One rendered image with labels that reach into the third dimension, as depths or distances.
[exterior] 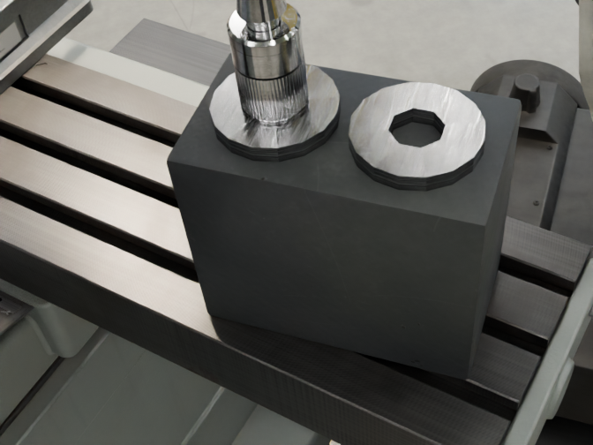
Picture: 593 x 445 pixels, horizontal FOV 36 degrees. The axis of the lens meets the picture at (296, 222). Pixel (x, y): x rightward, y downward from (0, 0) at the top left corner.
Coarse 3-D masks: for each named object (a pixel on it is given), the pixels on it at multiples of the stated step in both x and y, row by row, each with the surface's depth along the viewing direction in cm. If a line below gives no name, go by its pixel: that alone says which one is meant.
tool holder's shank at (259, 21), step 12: (240, 0) 55; (252, 0) 55; (264, 0) 55; (276, 0) 55; (240, 12) 56; (252, 12) 55; (264, 12) 55; (276, 12) 55; (252, 24) 56; (264, 24) 56; (276, 24) 57
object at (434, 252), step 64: (192, 128) 64; (256, 128) 61; (320, 128) 61; (384, 128) 60; (448, 128) 60; (512, 128) 61; (192, 192) 64; (256, 192) 61; (320, 192) 59; (384, 192) 58; (448, 192) 58; (192, 256) 70; (256, 256) 67; (320, 256) 64; (384, 256) 62; (448, 256) 59; (256, 320) 74; (320, 320) 70; (384, 320) 67; (448, 320) 65
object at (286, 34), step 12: (288, 12) 58; (228, 24) 58; (240, 24) 57; (288, 24) 57; (300, 24) 57; (240, 36) 57; (252, 36) 56; (264, 36) 56; (276, 36) 56; (288, 36) 56; (240, 48) 57; (252, 48) 56; (264, 48) 56; (276, 48) 56; (288, 48) 57
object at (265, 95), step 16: (240, 64) 58; (256, 64) 57; (272, 64) 57; (288, 64) 58; (304, 64) 60; (240, 80) 59; (256, 80) 58; (272, 80) 58; (288, 80) 59; (304, 80) 60; (240, 96) 61; (256, 96) 59; (272, 96) 59; (288, 96) 60; (304, 96) 61; (256, 112) 61; (272, 112) 60; (288, 112) 61
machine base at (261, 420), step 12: (264, 408) 152; (252, 420) 151; (264, 420) 150; (276, 420) 150; (288, 420) 150; (240, 432) 149; (252, 432) 149; (264, 432) 149; (276, 432) 149; (288, 432) 149; (300, 432) 149; (312, 432) 148; (240, 444) 148; (252, 444) 148; (264, 444) 148; (276, 444) 148; (288, 444) 147; (300, 444) 147; (312, 444) 147; (324, 444) 150
